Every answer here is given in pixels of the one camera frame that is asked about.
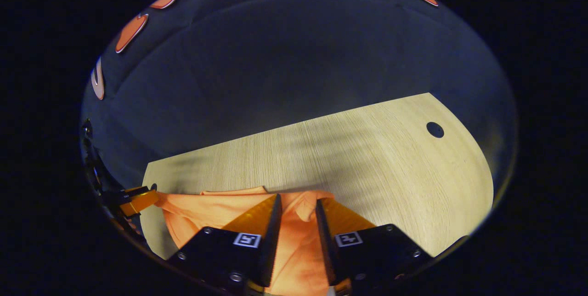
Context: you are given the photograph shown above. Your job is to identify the black backdrop cloth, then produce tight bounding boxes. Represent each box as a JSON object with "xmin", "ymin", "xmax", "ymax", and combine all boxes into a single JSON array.
[{"xmin": 80, "ymin": 0, "xmax": 520, "ymax": 195}]

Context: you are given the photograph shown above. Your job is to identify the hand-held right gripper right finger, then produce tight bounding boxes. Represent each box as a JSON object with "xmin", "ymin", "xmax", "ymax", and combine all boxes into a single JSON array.
[{"xmin": 315, "ymin": 198, "xmax": 433, "ymax": 294}]

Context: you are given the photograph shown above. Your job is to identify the orange polo T-shirt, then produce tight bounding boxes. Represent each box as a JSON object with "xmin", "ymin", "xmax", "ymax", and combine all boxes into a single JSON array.
[{"xmin": 154, "ymin": 186, "xmax": 338, "ymax": 296}]

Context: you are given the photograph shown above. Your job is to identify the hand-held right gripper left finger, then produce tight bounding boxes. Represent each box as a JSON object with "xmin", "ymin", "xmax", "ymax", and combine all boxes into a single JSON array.
[{"xmin": 166, "ymin": 194, "xmax": 283, "ymax": 294}]

